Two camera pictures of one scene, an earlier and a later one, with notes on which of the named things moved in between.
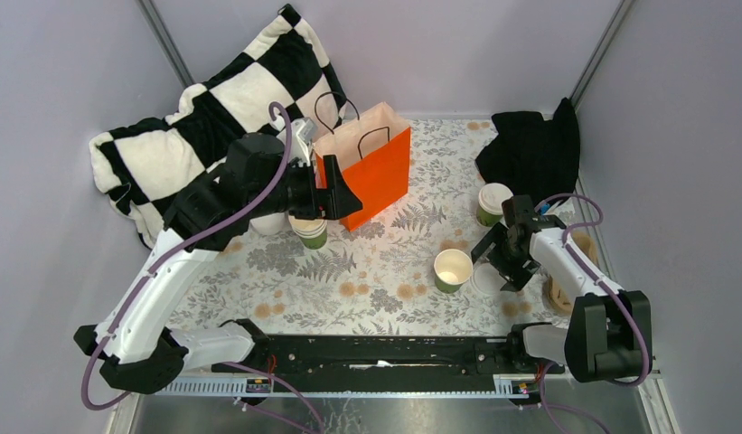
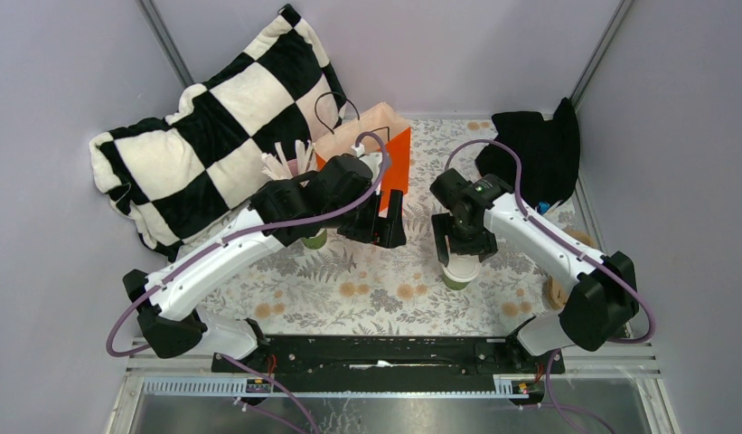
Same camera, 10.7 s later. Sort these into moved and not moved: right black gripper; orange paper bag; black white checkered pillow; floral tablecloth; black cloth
Moved: right black gripper
Not moved: orange paper bag; black white checkered pillow; floral tablecloth; black cloth
